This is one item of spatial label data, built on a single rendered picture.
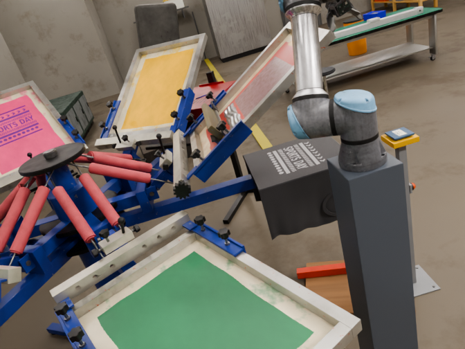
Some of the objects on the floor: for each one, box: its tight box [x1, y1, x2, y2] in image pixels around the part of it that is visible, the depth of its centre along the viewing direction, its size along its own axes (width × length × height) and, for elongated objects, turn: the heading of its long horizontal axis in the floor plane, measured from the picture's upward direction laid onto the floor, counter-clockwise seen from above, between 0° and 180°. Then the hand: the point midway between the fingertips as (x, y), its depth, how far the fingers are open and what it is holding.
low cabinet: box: [49, 91, 94, 141], centre depth 719 cm, size 173×158×68 cm
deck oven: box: [202, 0, 272, 63], centre depth 1034 cm, size 146×112×188 cm
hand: (347, 29), depth 180 cm, fingers open, 14 cm apart
